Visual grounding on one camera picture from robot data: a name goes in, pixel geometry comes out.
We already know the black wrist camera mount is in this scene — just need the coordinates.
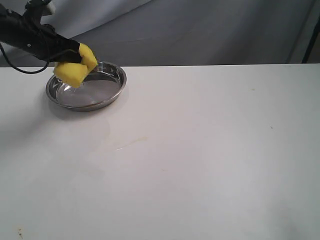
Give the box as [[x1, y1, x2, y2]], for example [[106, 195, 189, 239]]
[[23, 0, 56, 23]]

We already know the grey backdrop cloth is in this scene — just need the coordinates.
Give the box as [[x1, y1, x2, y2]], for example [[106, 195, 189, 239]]
[[41, 0, 320, 66]]

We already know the yellow sponge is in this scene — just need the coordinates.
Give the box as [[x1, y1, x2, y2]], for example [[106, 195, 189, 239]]
[[53, 43, 98, 88]]

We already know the stainless steel round pan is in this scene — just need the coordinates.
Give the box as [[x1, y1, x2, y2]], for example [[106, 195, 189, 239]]
[[45, 61, 127, 112]]

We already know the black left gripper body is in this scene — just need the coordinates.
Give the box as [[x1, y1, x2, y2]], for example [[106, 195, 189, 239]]
[[0, 7, 59, 62]]

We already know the black stand pole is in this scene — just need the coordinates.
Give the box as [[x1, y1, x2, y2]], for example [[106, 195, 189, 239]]
[[301, 18, 320, 64]]

